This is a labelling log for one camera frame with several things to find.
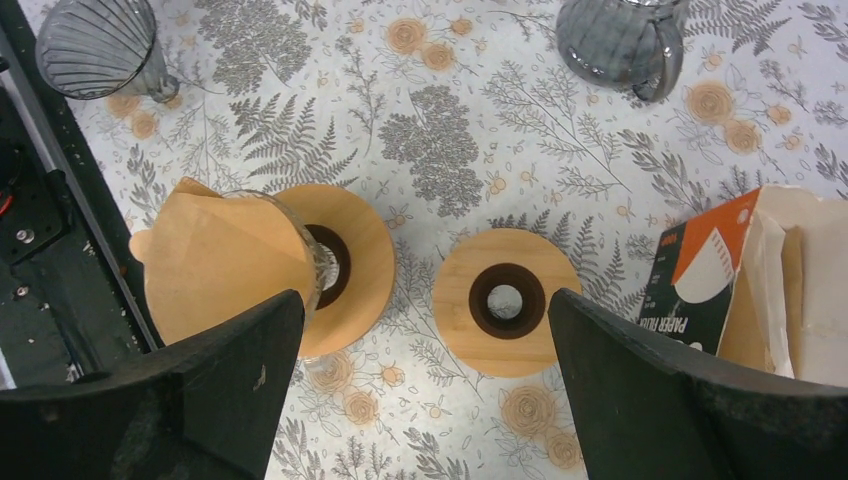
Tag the clear glass dripper cone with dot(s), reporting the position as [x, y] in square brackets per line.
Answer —
[320, 260]

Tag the floral tablecloth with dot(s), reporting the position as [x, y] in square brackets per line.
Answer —
[450, 118]

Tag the brown paper coffee filter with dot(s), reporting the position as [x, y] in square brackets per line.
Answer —
[207, 259]

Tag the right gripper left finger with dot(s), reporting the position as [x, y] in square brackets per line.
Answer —
[206, 407]

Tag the paper coffee filters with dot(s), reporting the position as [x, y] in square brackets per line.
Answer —
[764, 325]

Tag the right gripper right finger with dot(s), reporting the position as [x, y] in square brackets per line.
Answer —
[648, 407]

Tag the wooden ring holder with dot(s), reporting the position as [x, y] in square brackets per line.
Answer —
[350, 228]
[490, 301]

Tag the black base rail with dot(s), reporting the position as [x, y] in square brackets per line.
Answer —
[71, 294]

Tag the orange coffee filter box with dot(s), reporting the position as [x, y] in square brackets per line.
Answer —
[689, 291]

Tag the grey glass pitcher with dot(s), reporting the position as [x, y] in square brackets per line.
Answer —
[620, 43]

